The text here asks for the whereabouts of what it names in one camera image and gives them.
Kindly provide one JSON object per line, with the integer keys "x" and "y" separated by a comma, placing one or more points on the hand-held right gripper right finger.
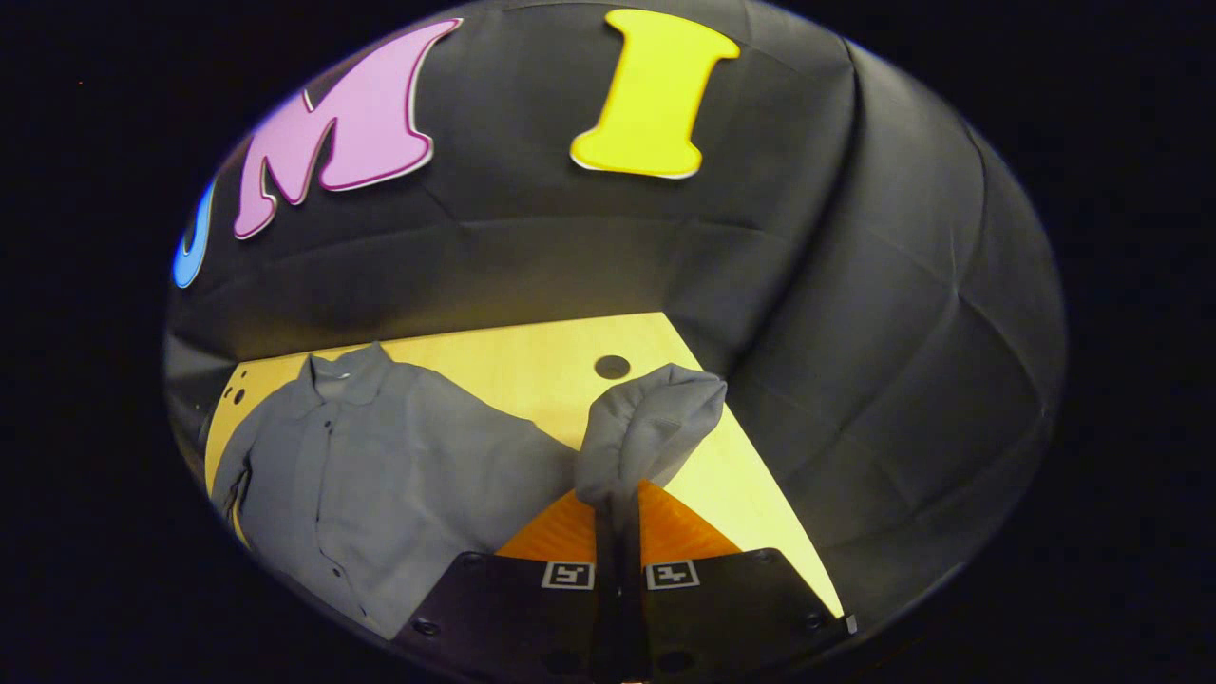
{"x": 722, "y": 617}

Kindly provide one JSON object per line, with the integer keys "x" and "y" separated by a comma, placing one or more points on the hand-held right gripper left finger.
{"x": 532, "y": 617}

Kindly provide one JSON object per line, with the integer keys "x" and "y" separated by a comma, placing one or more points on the grey button shirt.
{"x": 399, "y": 475}

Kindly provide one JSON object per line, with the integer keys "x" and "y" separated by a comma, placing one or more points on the black backdrop cloth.
{"x": 855, "y": 332}

